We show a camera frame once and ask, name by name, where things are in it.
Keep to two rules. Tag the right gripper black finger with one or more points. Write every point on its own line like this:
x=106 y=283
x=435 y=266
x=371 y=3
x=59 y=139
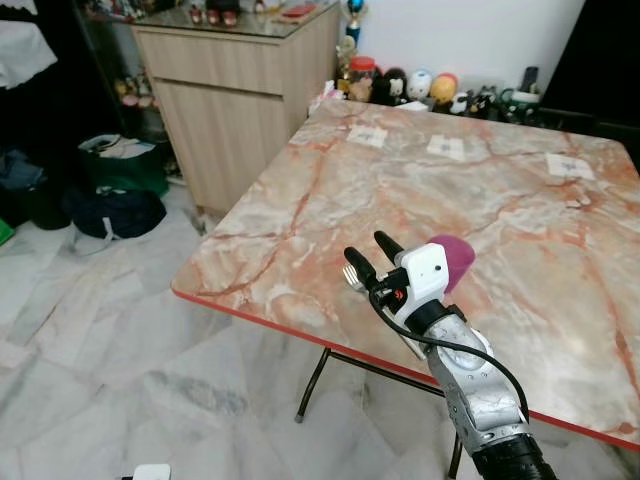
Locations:
x=361 y=268
x=389 y=248

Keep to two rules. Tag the silver metal fork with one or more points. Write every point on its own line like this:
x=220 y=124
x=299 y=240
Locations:
x=352 y=279

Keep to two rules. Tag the purple plastic cup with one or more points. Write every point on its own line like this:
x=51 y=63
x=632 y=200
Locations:
x=456 y=258

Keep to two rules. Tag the white paper label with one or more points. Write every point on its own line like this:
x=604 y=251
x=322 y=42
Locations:
x=570 y=166
x=367 y=137
x=447 y=148

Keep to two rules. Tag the black haired doll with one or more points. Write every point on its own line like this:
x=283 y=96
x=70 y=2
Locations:
x=391 y=88

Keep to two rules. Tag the white blue doll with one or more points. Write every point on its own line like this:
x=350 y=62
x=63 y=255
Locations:
x=419 y=85

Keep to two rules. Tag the yellow orange doll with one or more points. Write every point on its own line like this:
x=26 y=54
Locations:
x=445 y=90

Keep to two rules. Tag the red lid jar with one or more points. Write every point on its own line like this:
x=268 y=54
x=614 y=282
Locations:
x=362 y=80

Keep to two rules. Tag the green mug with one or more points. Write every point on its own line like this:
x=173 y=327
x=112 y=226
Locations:
x=520 y=103

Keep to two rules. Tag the light wooden cabinet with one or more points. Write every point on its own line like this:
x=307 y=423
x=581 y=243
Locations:
x=240 y=110

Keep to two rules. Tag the blue gold trophy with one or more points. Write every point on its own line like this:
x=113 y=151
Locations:
x=353 y=15

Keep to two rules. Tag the green shopping bag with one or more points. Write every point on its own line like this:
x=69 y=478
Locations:
x=130 y=176

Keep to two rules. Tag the dark blue bag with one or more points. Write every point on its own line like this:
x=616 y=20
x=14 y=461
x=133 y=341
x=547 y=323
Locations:
x=115 y=212

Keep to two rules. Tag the flat red item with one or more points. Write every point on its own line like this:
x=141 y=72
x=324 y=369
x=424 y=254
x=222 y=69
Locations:
x=298 y=12

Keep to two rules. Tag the black bag with blue cloth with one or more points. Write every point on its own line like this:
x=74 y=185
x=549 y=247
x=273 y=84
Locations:
x=30 y=195

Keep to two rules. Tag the white hanging cloth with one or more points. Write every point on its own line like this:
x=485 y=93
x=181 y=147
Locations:
x=25 y=52

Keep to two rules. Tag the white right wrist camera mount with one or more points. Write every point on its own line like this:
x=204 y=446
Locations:
x=425 y=272

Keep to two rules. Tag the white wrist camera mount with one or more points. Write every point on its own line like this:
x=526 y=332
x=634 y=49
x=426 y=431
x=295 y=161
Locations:
x=152 y=472
x=425 y=272

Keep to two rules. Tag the black metal table frame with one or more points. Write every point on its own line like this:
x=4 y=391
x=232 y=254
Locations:
x=312 y=385

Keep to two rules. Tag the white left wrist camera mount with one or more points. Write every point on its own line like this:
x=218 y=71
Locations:
x=152 y=472

